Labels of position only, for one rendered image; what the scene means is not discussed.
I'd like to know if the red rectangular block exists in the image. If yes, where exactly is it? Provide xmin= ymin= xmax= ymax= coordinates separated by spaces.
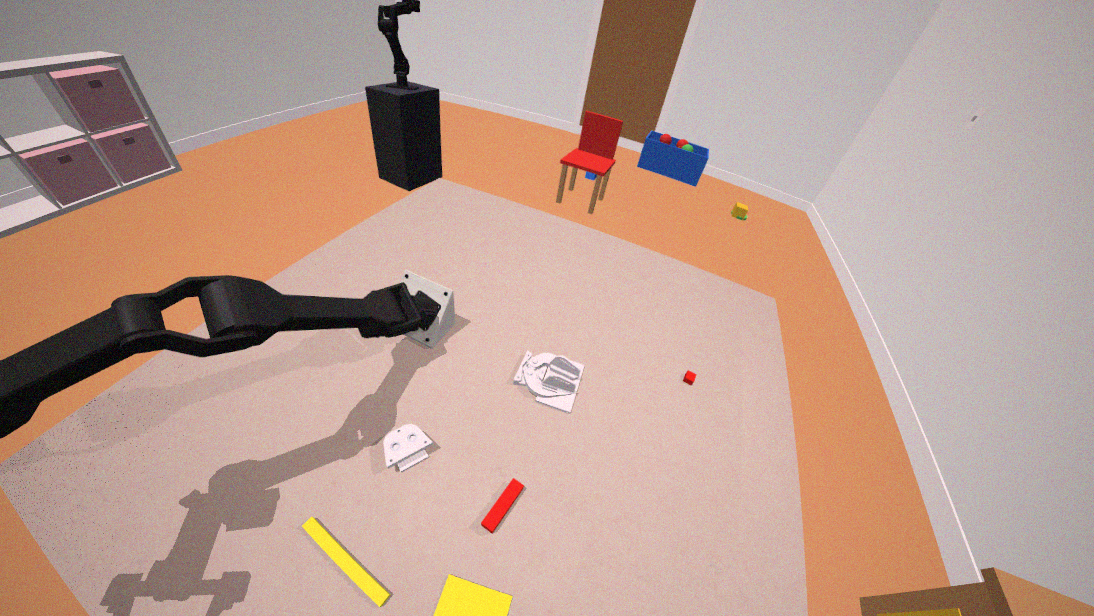
xmin=481 ymin=479 xmax=524 ymax=534

